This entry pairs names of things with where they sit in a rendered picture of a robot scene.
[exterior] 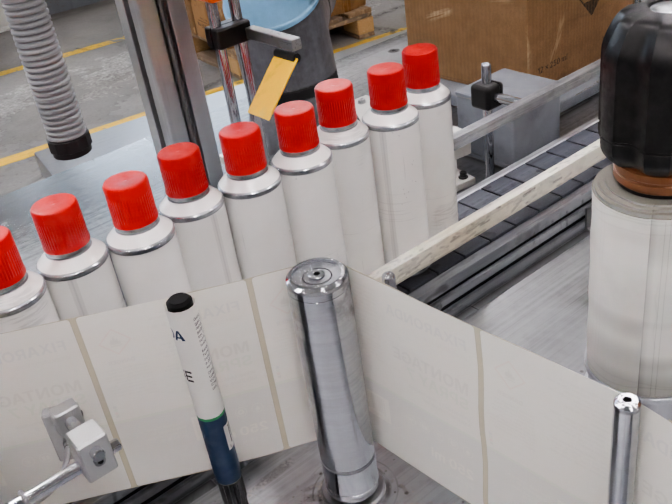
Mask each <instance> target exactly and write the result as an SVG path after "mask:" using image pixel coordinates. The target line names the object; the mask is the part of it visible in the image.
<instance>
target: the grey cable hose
mask: <svg viewBox="0 0 672 504"><path fill-rule="evenodd" d="M0 2H1V3H3V4H2V8H3V9H4V10H5V11H4V14H5V15H6V16H7V18H6V20H7V22H9V24H8V25H9V28H10V29H12V30H11V34H12V35H14V36H13V40H14V41H15V46H16V47H17V48H18V49H17V52H18V53H19V54H20V55H19V58H20V59H21V60H22V61H21V63H22V65H23V66H24V67H23V69H24V71H25V72H26V73H25V75H26V77H27V78H28V79H27V80H28V83H29V84H30V85H29V86H30V89H31V90H32V95H33V96H34V97H33V98H34V101H35V103H36V106H37V107H38V108H37V109H38V112H39V113H40V114H39V115H40V118H41V121H42V123H43V127H44V129H45V132H46V135H47V139H46V141H47V144H48V147H49V150H50V153H51V154H53V156H54V158H55V159H57V160H62V161H67V160H73V159H77V158H80V157H82V156H84V155H86V154H87V153H89V152H90V151H91V150H92V144H91V143H92V142H93V141H92V138H91V135H90V132H89V130H88V128H86V126H85V123H84V121H83V117H82V115H81V110H80V109H79V108H80V107H79V104H78V101H77V98H76V95H75V93H74V88H73V87H72V82H71V81H70V76H69V75H68V74H69V73H68V70H67V69H66V68H67V66H66V64H65V63H64V62H65V60H64V58H63V54H62V52H61V47H60V46H59V41H58V39H57V34H56V33H55V28H54V27H52V26H53V22H52V21H51V15H49V9H48V8H46V7H47V3H46V2H45V0H0Z"/></svg>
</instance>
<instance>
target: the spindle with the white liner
mask: <svg viewBox="0 0 672 504"><path fill-rule="evenodd" d="M598 120H599V122H598V133H599V136H600V148H601V151H602V152H603V154H604V155H605V156H606V157H607V158H608V159H609V160H610V161H611V162H612V164H610V165H608V166H606V167H605V168H603V169H602V170H601V171H599V172H598V174H597V175H596V176H595V178H594V180H593V182H592V218H591V229H590V269H589V286H588V298H589V306H588V320H587V346H586V349H585V353H584V364H585V368H586V370H587V372H586V373H585V375H584V376H585V377H587V378H589V379H591V380H594V381H596V382H598V383H600V384H602V385H604V386H606V387H609V388H611V389H613V390H615V391H617V392H619V393H621V394H622V393H631V394H633V395H635V396H637V397H638V398H639V399H640V400H641V404H642V405H644V406H645V407H647V408H649V409H650V410H652V411H653V412H655V413H657V414H658V415H660V416H662V417H663V418H665V419H667V420H668V421H669V419H670V420H671V421H672V0H645V1H643V2H640V3H635V4H630V5H627V6H626V7H624V8H623V9H621V10H620V11H619V12H618V13H617V14H616V16H615V17H614V19H613V20H612V22H611V24H610V25H609V27H608V29H607V31H606V34H605V36H604V38H603V42H602V46H601V62H600V87H599V113H598Z"/></svg>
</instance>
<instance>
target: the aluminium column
mask: <svg viewBox="0 0 672 504"><path fill-rule="evenodd" d="M115 4H116V7H117V11H118V15H119V18H120V22H121V26H122V29H123V33H124V37H125V40H126V44H127V48H128V52H129V55H130V59H131V63H132V66H133V70H134V74H135V77H136V81H137V85H138V88H139V92H140V96H141V99H142V103H143V107H144V110H145V114H146V118H147V122H148V125H149V129H150V133H151V136H152V140H153V144H154V147H155V151H156V155H157V154H158V152H159V151H160V150H161V149H163V148H164V147H166V146H169V145H172V144H175V143H181V142H190V139H189V135H188V130H187V126H186V121H185V117H184V112H183V108H182V104H181V99H180V95H179V91H178V86H177V82H176V78H175V74H174V69H173V65H172V61H171V57H170V53H169V49H168V45H167V41H166V37H165V33H164V29H163V25H162V22H161V18H160V14H159V10H158V7H157V3H156V0H115ZM162 4H163V7H164V11H165V15H166V19H167V23H168V26H169V30H170V34H171V38H172V42H173V46H174V50H175V54H176V59H177V63H178V67H179V71H180V76H181V80H182V84H183V89H184V93H185V98H186V102H187V106H188V111H189V115H190V120H191V124H192V129H193V133H194V138H195V142H196V145H197V146H198V147H199V148H200V152H201V156H202V160H203V164H204V168H205V173H206V177H207V179H208V183H209V185H210V186H212V187H214V188H216V189H218V183H219V181H220V179H221V178H222V177H223V175H224V174H223V170H222V165H221V161H220V156H219V152H218V148H217V143H216V139H215V134H214V130H213V126H212V121H211V117H210V112H209V108H208V104H207V99H206V95H205V90H204V86H203V82H202V77H201V73H200V68H199V64H198V60H197V55H196V51H195V46H194V42H193V37H192V33H191V29H190V24H189V20H188V15H187V11H186V7H185V2H184V0H162Z"/></svg>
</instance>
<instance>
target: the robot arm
mask: <svg viewBox="0 0 672 504"><path fill-rule="evenodd" d="M239 1H240V6H241V11H242V16H243V18H245V19H248V20H250V25H251V26H252V25H255V26H259V27H263V28H267V29H271V30H275V31H278V32H282V33H286V34H290V35H294V36H298V37H300V39H301V45H302V48H301V49H299V50H296V51H294V53H298V54H300V56H301V60H300V62H298V63H296V65H295V68H294V70H293V72H292V74H291V76H290V78H289V80H288V82H287V84H286V87H285V89H284V91H283V93H282V95H281V97H280V99H279V101H278V104H277V106H279V105H281V104H283V103H286V102H290V101H298V100H301V101H308V102H310V103H311V104H312V105H313V106H314V112H315V119H316V125H317V127H318V126H319V121H318V112H317V105H316V98H315V92H314V88H315V86H316V85H317V84H318V83H320V82H322V81H325V80H329V79H335V78H338V73H337V68H336V63H335V58H334V53H333V48H332V43H331V38H330V33H329V23H330V17H331V13H332V11H333V9H334V6H335V3H336V0H239ZM223 13H224V16H225V18H226V20H227V19H230V18H231V14H230V9H229V4H228V0H223ZM247 43H248V48H249V53H250V58H251V63H252V69H253V74H254V79H255V84H256V89H257V91H258V88H259V86H260V84H261V82H262V80H263V78H264V76H265V74H266V71H267V69H268V67H269V65H270V63H271V61H272V59H273V57H274V54H273V52H274V50H275V49H276V48H278V47H275V46H271V45H268V44H264V43H261V42H257V41H254V40H249V41H247ZM277 106H276V107H277ZM262 121H263V126H264V131H265V136H266V142H267V147H268V152H269V157H270V162H271V160H272V158H273V157H274V155H275V154H276V153H277V152H278V151H279V150H280V148H279V141H278V135H277V130H276V124H275V118H274V112H273V114H272V116H271V118H270V120H269V121H268V120H265V119H263V118H262Z"/></svg>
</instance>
